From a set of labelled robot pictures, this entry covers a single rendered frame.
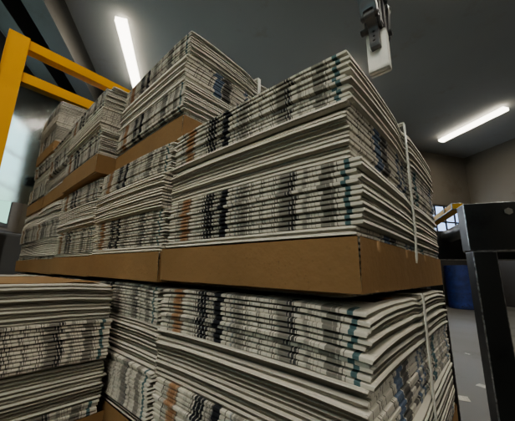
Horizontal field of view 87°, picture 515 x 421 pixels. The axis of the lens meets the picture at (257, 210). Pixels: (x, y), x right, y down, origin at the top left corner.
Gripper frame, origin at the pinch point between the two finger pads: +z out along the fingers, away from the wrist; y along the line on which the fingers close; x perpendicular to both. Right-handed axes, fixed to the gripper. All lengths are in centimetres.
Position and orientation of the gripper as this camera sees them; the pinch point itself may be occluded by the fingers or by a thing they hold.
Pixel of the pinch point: (378, 53)
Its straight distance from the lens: 52.6
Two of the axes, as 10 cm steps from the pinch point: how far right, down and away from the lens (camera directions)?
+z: -0.2, 9.8, -2.2
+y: -6.5, -1.8, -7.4
